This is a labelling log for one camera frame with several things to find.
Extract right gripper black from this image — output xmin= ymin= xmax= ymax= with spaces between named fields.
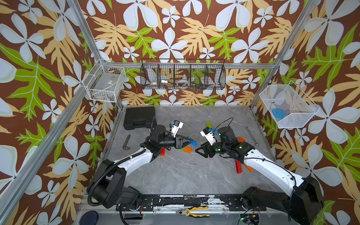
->
xmin=194 ymin=139 xmax=230 ymax=158

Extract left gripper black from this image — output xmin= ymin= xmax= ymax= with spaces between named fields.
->
xmin=157 ymin=133 xmax=192 ymax=150

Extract dark blue upturned lego brick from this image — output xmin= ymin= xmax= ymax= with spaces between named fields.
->
xmin=187 ymin=137 xmax=198 ymax=147

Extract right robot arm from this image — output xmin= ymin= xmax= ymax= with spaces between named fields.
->
xmin=196 ymin=126 xmax=324 ymax=225

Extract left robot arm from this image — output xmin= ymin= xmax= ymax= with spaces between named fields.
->
xmin=87 ymin=120 xmax=194 ymax=210

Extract small orange upturned lego brick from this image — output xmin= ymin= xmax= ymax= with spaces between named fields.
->
xmin=237 ymin=136 xmax=246 ymax=143

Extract long red lego brick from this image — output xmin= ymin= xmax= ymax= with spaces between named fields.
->
xmin=235 ymin=160 xmax=242 ymax=174

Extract long orange lego brick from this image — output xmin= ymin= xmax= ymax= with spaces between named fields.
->
xmin=244 ymin=164 xmax=254 ymax=172

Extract black plastic tool case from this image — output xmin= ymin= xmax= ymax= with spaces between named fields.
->
xmin=123 ymin=106 xmax=156 ymax=130

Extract silver combination wrench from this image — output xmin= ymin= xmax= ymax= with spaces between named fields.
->
xmin=245 ymin=126 xmax=259 ymax=146

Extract grey allen key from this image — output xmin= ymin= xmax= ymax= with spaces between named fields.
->
xmin=122 ymin=135 xmax=131 ymax=150

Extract yellow black pliers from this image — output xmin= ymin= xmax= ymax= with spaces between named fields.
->
xmin=176 ymin=206 xmax=211 ymax=218

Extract blue sponge in basket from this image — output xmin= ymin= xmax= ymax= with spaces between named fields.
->
xmin=272 ymin=109 xmax=287 ymax=120

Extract black round disc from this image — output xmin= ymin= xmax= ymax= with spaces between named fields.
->
xmin=79 ymin=211 xmax=99 ymax=225

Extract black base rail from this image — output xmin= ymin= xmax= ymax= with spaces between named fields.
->
xmin=116 ymin=193 xmax=267 ymax=212

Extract black wire basket centre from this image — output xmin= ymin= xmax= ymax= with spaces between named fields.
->
xmin=139 ymin=59 xmax=227 ymax=90

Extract white wire basket right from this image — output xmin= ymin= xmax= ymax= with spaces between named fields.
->
xmin=260 ymin=81 xmax=320 ymax=129

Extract white wire basket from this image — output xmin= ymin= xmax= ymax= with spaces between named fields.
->
xmin=260 ymin=81 xmax=320 ymax=129
xmin=83 ymin=60 xmax=127 ymax=103

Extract white wire basket left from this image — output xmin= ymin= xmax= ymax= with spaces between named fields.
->
xmin=83 ymin=60 xmax=127 ymax=103

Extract aluminium frame post left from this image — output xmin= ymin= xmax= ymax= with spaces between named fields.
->
xmin=67 ymin=1 xmax=123 ymax=110

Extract aluminium frame post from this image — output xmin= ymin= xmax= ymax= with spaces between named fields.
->
xmin=67 ymin=1 xmax=123 ymax=110
xmin=250 ymin=0 xmax=319 ymax=109

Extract aluminium frame post right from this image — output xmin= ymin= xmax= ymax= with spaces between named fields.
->
xmin=250 ymin=0 xmax=319 ymax=109

